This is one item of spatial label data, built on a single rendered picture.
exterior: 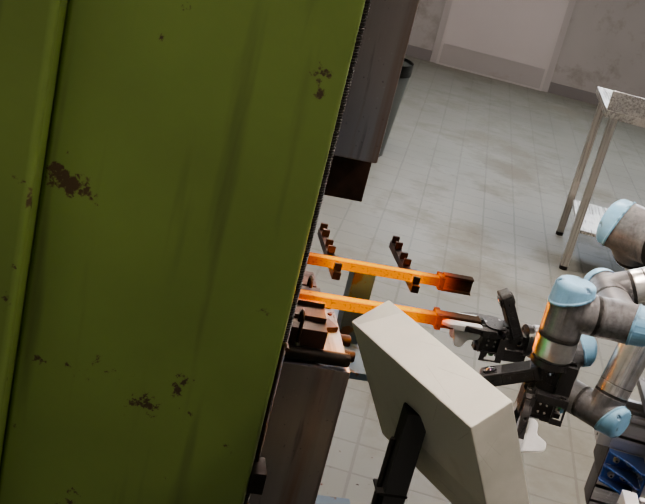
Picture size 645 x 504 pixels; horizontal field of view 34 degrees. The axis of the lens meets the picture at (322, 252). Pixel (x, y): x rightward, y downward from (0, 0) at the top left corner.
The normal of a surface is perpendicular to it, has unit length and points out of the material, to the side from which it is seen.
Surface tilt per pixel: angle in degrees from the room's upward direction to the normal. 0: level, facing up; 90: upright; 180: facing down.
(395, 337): 30
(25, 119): 90
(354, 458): 0
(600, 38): 90
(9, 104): 90
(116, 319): 90
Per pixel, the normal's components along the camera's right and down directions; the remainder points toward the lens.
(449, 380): -0.22, -0.79
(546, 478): 0.22, -0.91
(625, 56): -0.16, 0.32
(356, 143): 0.10, 0.37
